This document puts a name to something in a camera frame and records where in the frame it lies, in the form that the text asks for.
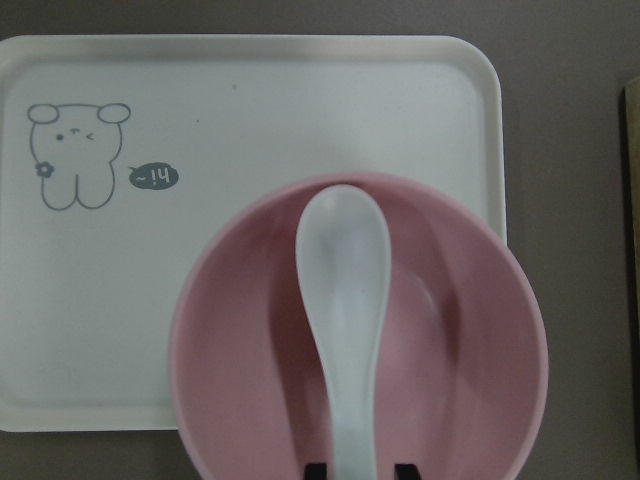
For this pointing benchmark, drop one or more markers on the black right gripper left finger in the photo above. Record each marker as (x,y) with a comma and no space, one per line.
(315,471)

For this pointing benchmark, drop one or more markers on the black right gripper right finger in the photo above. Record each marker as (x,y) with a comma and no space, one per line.
(405,471)

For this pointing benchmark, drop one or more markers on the small pink bowl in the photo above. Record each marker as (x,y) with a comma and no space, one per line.
(463,368)

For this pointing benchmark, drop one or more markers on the white ceramic spoon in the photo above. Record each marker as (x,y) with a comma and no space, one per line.
(343,263)

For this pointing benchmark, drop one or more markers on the white bunny tray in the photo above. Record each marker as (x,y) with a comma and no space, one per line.
(210,123)

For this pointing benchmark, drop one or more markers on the wooden cutting board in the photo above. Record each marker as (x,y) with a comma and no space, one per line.
(629,142)

